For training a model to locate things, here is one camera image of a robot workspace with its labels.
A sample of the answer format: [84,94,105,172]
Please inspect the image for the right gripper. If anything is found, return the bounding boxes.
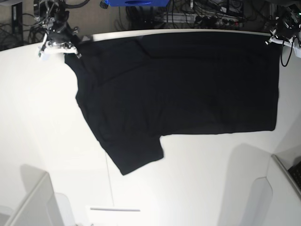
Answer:
[39,23,81,58]

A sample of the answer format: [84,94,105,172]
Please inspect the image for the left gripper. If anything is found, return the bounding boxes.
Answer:
[265,22,301,51]

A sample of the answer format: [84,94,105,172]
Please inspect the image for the black T-shirt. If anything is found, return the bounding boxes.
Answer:
[64,32,281,175]

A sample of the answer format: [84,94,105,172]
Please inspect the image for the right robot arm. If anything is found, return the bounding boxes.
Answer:
[33,0,89,59]

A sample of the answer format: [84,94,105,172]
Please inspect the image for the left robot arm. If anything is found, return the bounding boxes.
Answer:
[265,4,301,55]

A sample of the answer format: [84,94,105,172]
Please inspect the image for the blue plastic box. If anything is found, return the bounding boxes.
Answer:
[103,0,169,7]

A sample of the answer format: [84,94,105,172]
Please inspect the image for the black keyboard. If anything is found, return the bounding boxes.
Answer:
[288,164,301,188]

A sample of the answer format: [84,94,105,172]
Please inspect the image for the grey partition right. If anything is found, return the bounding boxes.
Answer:
[241,155,301,226]

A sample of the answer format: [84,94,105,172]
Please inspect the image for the grey partition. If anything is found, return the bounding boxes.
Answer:
[241,155,301,226]
[0,164,76,226]

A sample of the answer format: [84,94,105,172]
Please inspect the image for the grey partition left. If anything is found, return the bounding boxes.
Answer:
[0,164,76,226]

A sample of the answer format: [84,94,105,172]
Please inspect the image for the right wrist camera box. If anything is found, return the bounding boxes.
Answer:
[38,51,50,61]

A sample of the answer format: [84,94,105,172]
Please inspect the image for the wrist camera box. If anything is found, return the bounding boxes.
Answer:
[38,51,50,61]
[293,46,301,58]

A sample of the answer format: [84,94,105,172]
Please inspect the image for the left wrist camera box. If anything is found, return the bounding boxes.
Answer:
[293,46,301,58]

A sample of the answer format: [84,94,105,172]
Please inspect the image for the black cable coil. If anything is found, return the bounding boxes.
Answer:
[27,23,48,44]

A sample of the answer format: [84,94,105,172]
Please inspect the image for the black cabinet post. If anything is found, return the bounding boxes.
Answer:
[11,0,24,46]

